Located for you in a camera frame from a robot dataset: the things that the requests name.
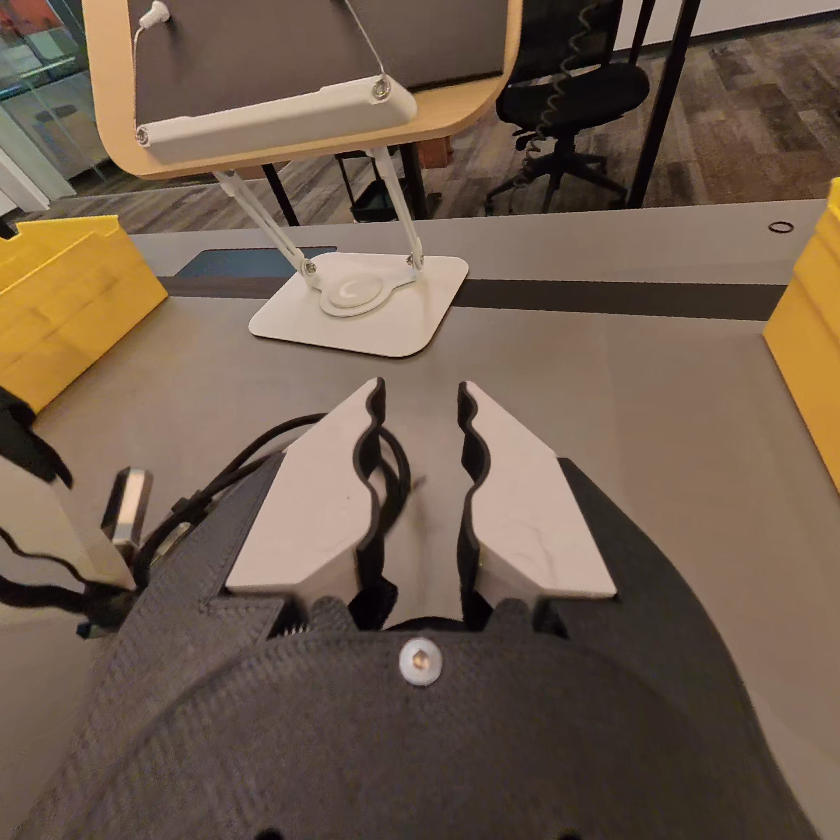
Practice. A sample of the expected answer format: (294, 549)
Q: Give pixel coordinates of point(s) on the yellow plastic bin with divider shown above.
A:
(814, 328)

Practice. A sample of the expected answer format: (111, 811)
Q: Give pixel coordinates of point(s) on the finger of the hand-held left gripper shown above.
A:
(65, 598)
(46, 518)

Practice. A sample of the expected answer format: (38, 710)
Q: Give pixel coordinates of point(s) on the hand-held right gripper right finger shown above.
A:
(531, 518)

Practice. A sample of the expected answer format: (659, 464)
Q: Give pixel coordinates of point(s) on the black metal rack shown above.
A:
(374, 197)

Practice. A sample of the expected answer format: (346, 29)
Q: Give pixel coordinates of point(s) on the black office chair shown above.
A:
(590, 92)

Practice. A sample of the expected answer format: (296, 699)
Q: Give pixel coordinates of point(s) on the black metal desk leg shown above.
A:
(663, 105)

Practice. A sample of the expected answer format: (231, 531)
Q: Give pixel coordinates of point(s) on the white tethered plug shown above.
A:
(156, 13)

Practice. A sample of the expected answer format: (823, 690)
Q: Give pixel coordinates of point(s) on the dark blue pad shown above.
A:
(229, 262)

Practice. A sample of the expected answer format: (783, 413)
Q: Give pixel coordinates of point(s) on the black board with wooden rim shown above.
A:
(262, 52)

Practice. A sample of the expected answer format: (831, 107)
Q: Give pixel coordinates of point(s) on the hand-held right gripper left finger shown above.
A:
(308, 512)

